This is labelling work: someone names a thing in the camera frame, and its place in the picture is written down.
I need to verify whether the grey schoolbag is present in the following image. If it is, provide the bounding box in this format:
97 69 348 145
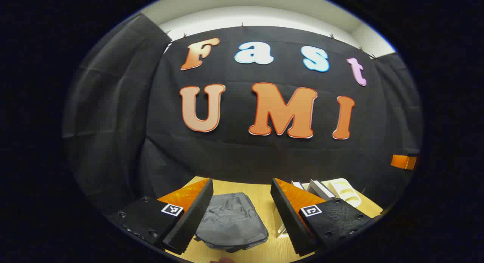
195 192 269 253

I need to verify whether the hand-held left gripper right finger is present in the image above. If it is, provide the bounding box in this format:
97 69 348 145
270 178 382 257

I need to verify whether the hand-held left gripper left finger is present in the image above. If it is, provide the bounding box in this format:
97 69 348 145
108 178 214 255

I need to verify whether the white plastic bookshelf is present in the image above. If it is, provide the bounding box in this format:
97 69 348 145
278 178 362 239

